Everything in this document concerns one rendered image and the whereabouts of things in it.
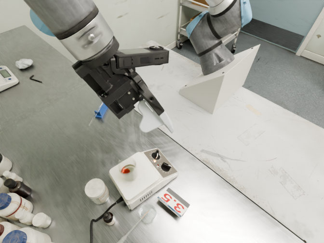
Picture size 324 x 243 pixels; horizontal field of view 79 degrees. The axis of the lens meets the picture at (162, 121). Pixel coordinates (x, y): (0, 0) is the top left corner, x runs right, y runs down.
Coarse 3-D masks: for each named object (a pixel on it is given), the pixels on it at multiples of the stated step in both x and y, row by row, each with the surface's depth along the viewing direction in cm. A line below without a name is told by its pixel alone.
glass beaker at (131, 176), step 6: (126, 156) 58; (120, 162) 57; (126, 162) 60; (132, 162) 60; (120, 168) 58; (120, 174) 54; (126, 174) 55; (132, 174) 56; (126, 180) 59; (132, 180) 59
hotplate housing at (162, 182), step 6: (144, 156) 68; (150, 162) 66; (108, 174) 64; (174, 174) 67; (162, 180) 63; (168, 180) 66; (150, 186) 61; (156, 186) 62; (162, 186) 66; (120, 192) 60; (144, 192) 60; (150, 192) 63; (120, 198) 62; (138, 198) 59; (144, 198) 62; (126, 204) 63; (132, 204) 59; (138, 204) 63
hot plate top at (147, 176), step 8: (136, 160) 65; (144, 160) 65; (112, 168) 63; (144, 168) 63; (152, 168) 63; (112, 176) 61; (120, 176) 61; (144, 176) 61; (152, 176) 61; (120, 184) 60; (128, 184) 60; (136, 184) 60; (144, 184) 60; (152, 184) 60; (128, 192) 58; (136, 192) 58; (128, 200) 57
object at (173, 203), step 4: (164, 192) 65; (160, 196) 63; (164, 196) 64; (168, 196) 65; (164, 200) 62; (168, 200) 63; (172, 200) 64; (168, 204) 61; (172, 204) 62; (176, 204) 63; (180, 204) 63; (176, 208) 61; (180, 208) 62; (184, 208) 62; (180, 212) 60
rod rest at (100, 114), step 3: (102, 105) 90; (105, 105) 90; (102, 108) 89; (105, 108) 89; (96, 111) 85; (99, 111) 85; (102, 111) 88; (105, 111) 89; (99, 114) 86; (102, 114) 87; (96, 117) 87; (99, 117) 86; (102, 117) 87
